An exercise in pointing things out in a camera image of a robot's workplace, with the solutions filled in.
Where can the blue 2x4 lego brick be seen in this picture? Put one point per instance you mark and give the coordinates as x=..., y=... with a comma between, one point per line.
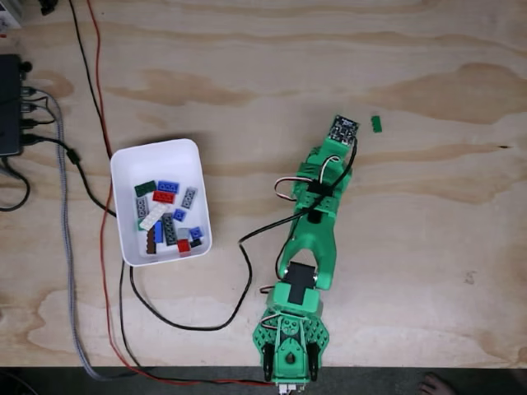
x=169, y=187
x=158, y=231

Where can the bare camera circuit board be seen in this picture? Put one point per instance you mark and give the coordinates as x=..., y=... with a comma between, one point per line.
x=345, y=129

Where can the grey 2x4 lego brick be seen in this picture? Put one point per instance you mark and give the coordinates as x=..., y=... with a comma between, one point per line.
x=142, y=207
x=189, y=198

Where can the small black lego piece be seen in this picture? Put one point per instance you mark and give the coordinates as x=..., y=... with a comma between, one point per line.
x=197, y=243

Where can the white long lego brick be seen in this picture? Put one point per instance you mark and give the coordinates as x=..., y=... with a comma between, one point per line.
x=153, y=216

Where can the grey 2x2 lego brick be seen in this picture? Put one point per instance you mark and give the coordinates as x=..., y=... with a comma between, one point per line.
x=182, y=233

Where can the small black object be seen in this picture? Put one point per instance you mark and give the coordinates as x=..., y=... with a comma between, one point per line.
x=49, y=5

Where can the red 2x4 lego brick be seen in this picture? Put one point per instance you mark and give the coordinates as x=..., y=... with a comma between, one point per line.
x=164, y=196

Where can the white power supply box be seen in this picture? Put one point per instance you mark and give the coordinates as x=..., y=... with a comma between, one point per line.
x=9, y=12

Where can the brown long lego brick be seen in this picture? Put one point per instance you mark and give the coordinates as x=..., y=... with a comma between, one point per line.
x=150, y=243

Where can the blue 2x2 lego brick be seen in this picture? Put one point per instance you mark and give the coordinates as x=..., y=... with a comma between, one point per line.
x=197, y=232
x=179, y=214

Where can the black usb hub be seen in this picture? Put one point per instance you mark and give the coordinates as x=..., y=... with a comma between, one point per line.
x=9, y=107

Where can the white plastic bin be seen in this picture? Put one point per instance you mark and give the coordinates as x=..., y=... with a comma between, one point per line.
x=164, y=164

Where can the black long lego brick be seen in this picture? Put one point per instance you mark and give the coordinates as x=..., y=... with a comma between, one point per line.
x=169, y=228

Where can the green 2x2 lego brick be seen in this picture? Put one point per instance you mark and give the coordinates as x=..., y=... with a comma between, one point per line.
x=139, y=225

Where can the person's foot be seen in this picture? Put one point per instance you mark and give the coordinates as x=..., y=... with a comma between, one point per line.
x=434, y=384

